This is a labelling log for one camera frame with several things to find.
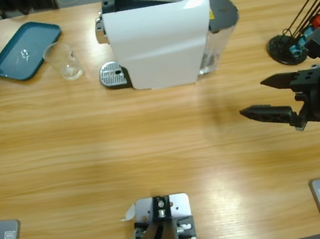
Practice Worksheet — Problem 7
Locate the blue coffee capsule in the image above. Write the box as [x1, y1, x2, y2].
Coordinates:
[304, 26, 316, 39]
[296, 35, 309, 49]
[288, 43, 302, 58]

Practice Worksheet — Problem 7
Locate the white capsule coffee machine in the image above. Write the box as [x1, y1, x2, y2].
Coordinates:
[91, 0, 221, 97]

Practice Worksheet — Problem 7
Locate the teal plastic tray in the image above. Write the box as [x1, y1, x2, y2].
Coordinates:
[0, 17, 68, 85]

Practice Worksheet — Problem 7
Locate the black capsule holder with rods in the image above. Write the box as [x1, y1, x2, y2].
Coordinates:
[260, 0, 320, 69]

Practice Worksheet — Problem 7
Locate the clear water tank black lid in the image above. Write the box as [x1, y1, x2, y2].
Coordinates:
[188, 0, 247, 77]

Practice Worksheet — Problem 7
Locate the metal drip tray grille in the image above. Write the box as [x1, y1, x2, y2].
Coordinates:
[98, 59, 133, 92]

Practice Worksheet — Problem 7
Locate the white mounting block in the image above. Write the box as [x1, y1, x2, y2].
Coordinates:
[133, 191, 196, 239]

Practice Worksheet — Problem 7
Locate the black clamp block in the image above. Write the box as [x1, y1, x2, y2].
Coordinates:
[132, 221, 149, 239]
[174, 214, 197, 239]

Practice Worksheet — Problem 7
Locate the white paper tag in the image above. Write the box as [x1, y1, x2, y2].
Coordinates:
[118, 203, 138, 223]

